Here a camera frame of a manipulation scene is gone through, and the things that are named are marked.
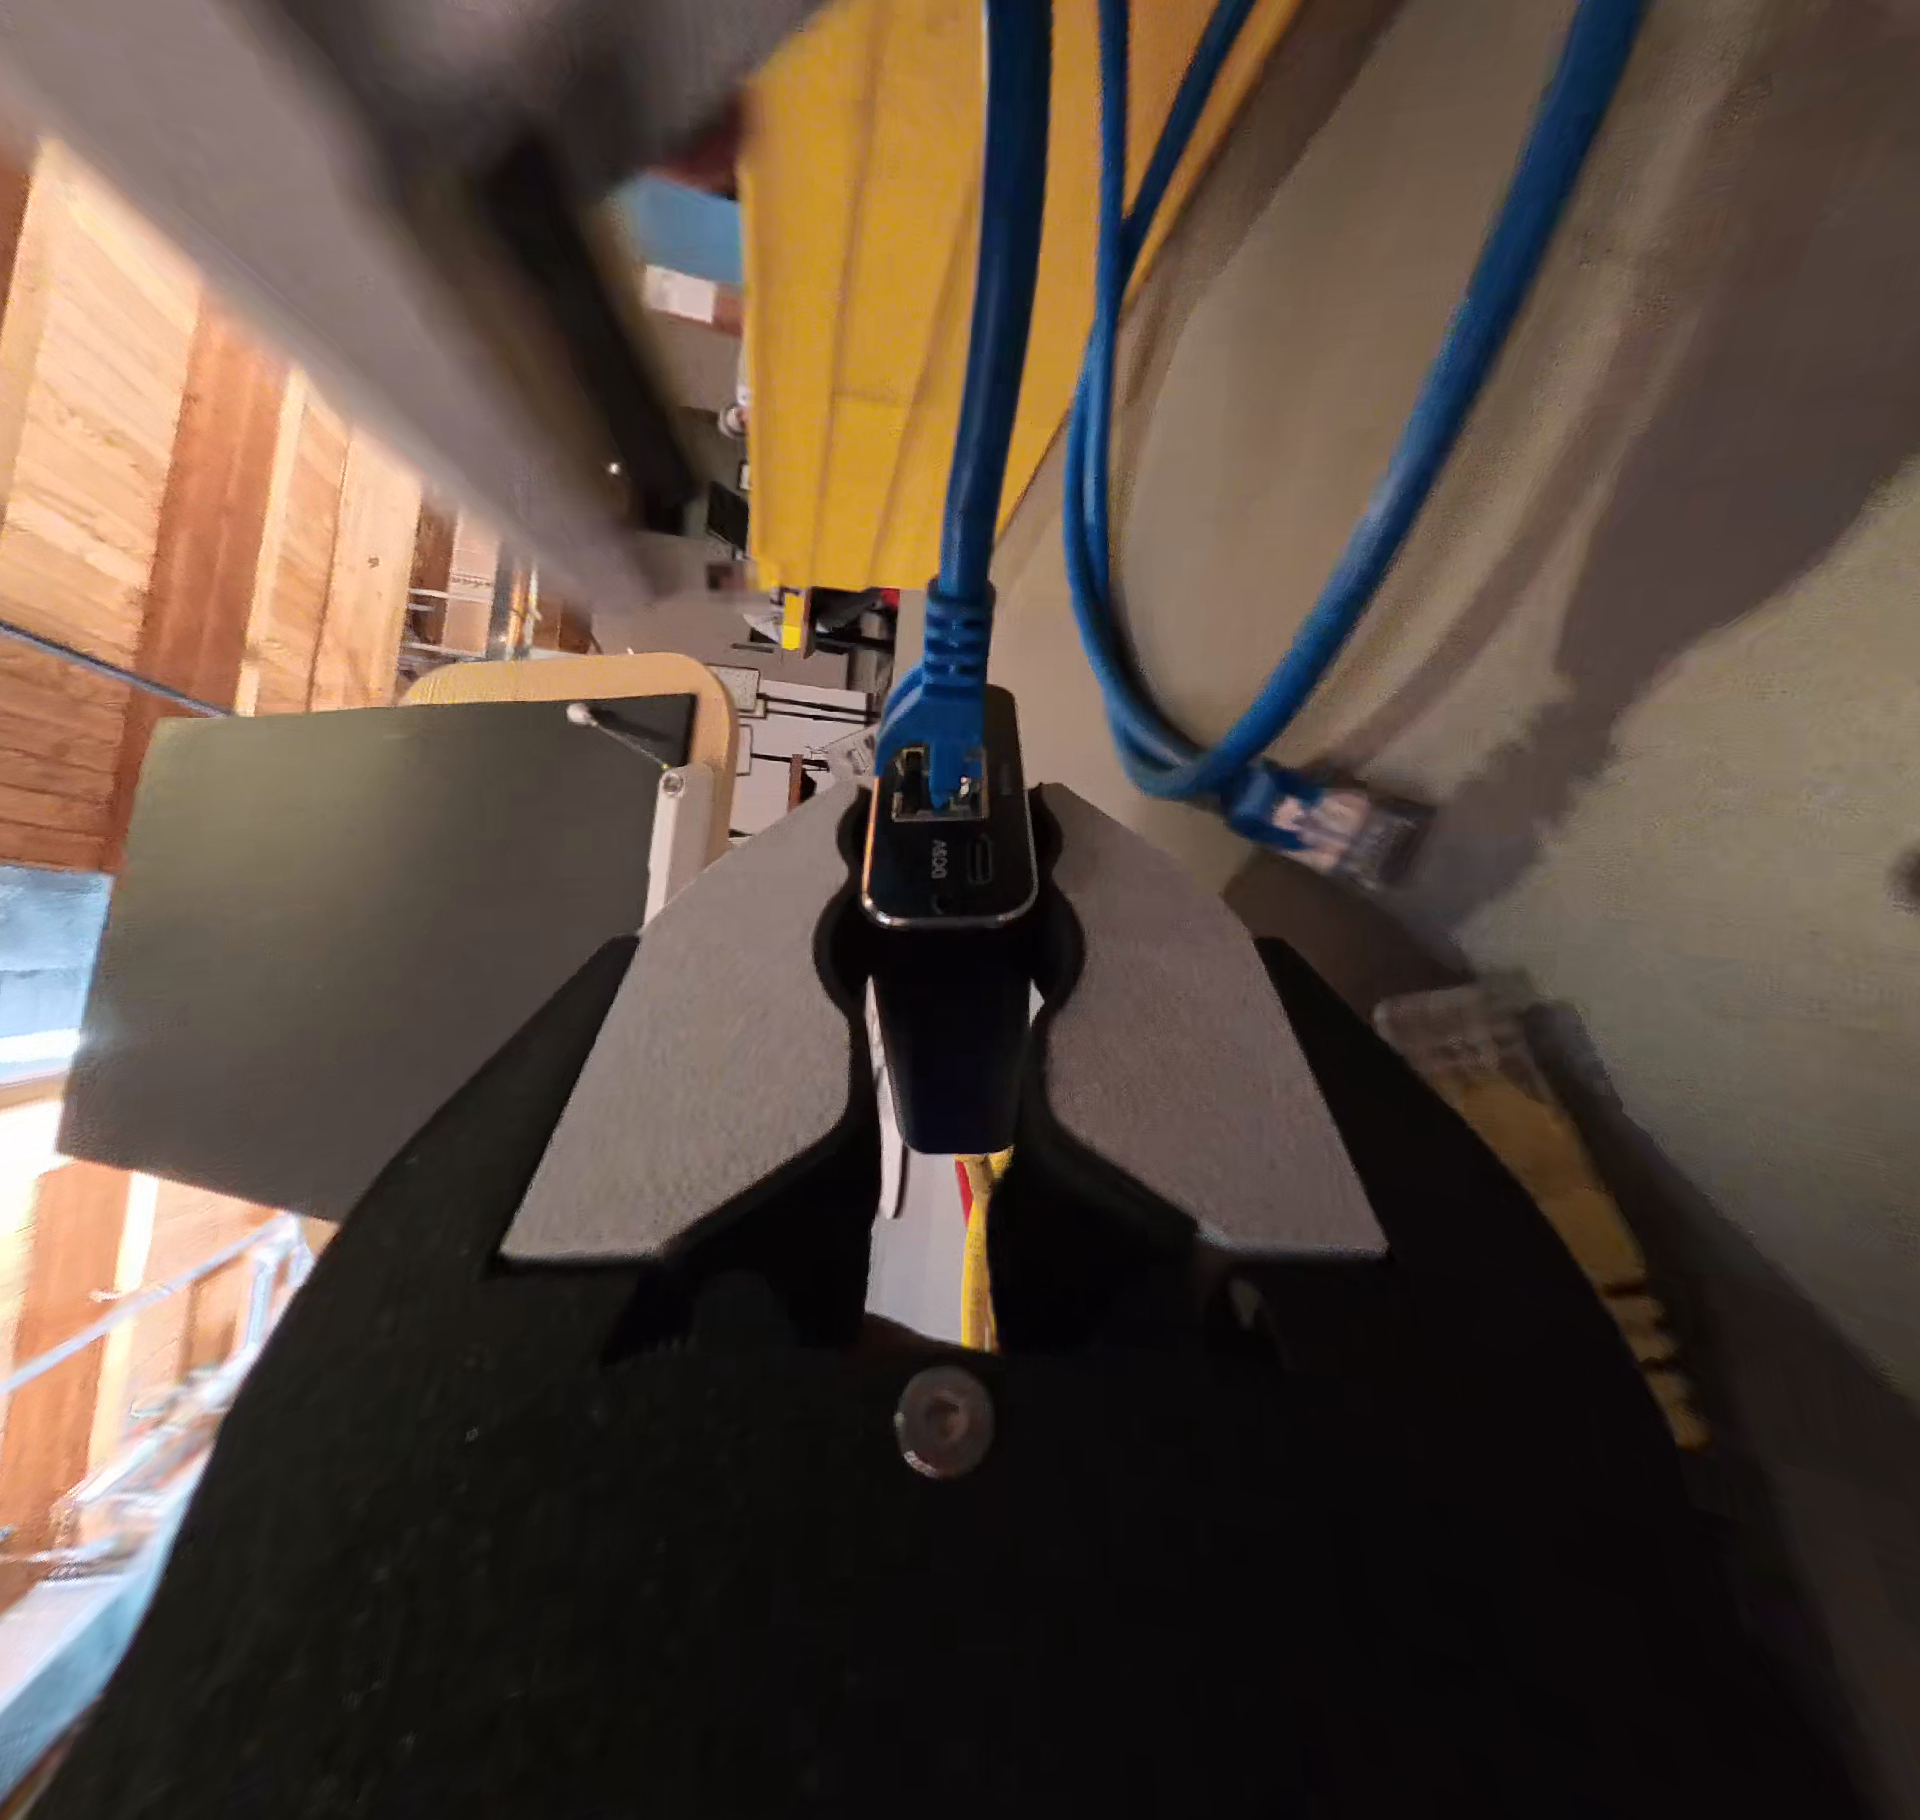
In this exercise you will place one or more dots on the black ethernet port adapter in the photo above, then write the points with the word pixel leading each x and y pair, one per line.
pixel 952 1011

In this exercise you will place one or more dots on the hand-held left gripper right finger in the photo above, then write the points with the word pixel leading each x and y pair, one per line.
pixel 1199 1069

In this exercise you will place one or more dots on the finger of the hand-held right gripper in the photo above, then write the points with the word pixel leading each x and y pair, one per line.
pixel 224 199
pixel 571 4

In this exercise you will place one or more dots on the yellow plastic bin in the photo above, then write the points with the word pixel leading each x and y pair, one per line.
pixel 871 274

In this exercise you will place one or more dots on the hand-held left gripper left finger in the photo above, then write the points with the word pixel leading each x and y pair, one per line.
pixel 704 1069

